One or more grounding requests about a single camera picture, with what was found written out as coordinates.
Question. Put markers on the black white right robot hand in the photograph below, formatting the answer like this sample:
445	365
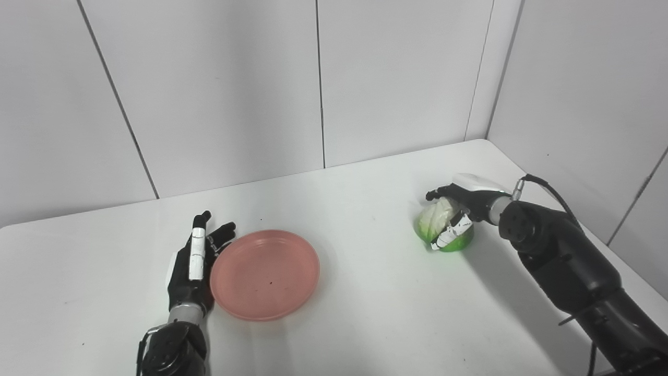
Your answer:
477	196

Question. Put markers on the green white toy cabbage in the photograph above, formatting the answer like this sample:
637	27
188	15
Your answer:
436	219

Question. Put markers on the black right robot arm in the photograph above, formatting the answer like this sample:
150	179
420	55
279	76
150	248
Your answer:
569	261

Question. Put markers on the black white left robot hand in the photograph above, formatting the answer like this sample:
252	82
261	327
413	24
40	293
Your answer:
190	271

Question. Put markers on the pink round plate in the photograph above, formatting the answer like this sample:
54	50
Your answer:
266	274

